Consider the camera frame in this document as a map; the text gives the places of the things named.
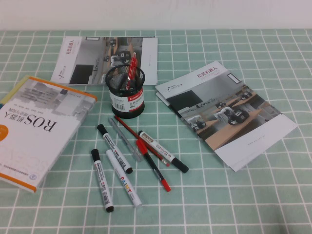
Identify white paint marker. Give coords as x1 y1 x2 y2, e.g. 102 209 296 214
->
105 149 143 208

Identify white marker with brown label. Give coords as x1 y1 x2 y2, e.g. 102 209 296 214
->
138 130 190 174

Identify white orange ROS book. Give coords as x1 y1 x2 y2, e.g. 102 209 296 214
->
0 75 98 193

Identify black mesh pen holder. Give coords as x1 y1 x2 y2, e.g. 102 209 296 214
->
105 64 146 119

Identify red click pen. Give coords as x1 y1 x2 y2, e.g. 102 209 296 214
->
125 52 137 91

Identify AgileX robot brochure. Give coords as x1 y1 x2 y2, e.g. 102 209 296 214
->
155 90 297 173
155 60 298 171

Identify white marker with black caps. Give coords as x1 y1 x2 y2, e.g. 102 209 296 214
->
91 149 115 213
97 123 134 175

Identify black pen with red cap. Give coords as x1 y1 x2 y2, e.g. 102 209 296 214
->
135 139 172 193

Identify clear grey pen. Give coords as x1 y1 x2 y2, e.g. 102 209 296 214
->
108 117 143 162

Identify red pencil with eraser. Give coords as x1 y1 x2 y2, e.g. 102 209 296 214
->
114 115 171 167

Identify open robot brochure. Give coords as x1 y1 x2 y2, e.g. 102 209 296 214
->
50 36 158 86

